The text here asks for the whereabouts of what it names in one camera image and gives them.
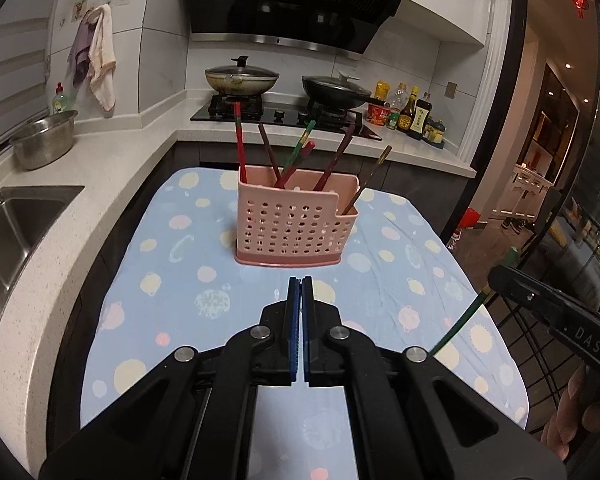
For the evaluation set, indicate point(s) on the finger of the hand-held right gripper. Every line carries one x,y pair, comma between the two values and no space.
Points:
517,292

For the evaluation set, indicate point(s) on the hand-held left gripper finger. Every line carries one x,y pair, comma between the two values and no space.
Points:
306,320
294,320

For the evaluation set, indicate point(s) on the green chopstick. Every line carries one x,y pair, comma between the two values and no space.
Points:
460,321
301,140

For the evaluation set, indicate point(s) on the pink perforated utensil basket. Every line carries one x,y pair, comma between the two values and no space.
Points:
290,230

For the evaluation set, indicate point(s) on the patterned red chopstick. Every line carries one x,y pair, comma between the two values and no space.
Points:
375,167

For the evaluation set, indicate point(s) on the person's right hand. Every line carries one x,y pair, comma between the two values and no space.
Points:
575,410

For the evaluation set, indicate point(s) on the pair of shoes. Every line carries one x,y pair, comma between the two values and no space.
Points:
511,225

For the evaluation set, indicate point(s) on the red bag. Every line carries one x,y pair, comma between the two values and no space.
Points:
470,217

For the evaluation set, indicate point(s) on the white cabinet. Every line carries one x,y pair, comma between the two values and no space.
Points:
522,192

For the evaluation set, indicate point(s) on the blue planet print tablecloth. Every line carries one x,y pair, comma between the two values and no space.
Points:
180,280

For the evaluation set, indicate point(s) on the green seasoning tray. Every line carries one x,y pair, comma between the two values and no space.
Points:
435,145

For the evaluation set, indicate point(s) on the small seasoning jar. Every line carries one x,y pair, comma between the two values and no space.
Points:
440,132
430,131

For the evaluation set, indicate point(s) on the dark soy sauce bottle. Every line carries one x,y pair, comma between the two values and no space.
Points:
421,120

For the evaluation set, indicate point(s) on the black gas stove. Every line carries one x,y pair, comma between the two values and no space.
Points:
280,115

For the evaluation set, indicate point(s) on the brown sauce bottle yellow label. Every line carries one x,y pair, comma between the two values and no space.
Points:
409,117

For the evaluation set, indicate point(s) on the green cap spice jar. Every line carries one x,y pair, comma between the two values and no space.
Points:
393,122

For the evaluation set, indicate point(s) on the red instant noodle cup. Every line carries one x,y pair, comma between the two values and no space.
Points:
379,116

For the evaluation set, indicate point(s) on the black wok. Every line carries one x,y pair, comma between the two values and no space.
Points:
335,100

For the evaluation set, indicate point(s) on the clear plastic bottle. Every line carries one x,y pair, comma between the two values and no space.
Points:
400,97

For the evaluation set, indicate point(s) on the olive wok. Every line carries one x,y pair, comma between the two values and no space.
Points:
242,87

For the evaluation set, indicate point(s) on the glass lid of black wok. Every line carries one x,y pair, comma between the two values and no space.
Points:
335,82

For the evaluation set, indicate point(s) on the glass lid of olive wok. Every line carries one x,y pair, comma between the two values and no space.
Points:
240,72

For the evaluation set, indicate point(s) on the steel sink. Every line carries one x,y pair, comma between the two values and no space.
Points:
15,230

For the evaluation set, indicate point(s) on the red hanging ornament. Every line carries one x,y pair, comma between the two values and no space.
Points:
579,2

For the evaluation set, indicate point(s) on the steel bowl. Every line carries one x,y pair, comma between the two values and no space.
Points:
42,142

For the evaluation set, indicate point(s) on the black range hood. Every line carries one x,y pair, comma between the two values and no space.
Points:
290,5

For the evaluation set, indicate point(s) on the green dish soap bottle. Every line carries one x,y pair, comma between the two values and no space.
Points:
62,102

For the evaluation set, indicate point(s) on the beige towel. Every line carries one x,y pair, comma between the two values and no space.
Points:
102,60

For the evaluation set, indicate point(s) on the purple cloth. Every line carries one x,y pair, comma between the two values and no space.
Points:
82,52

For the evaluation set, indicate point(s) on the grey wall switch plate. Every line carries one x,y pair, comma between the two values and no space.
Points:
451,90

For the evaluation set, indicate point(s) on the wall sticker hook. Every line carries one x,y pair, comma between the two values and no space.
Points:
81,7

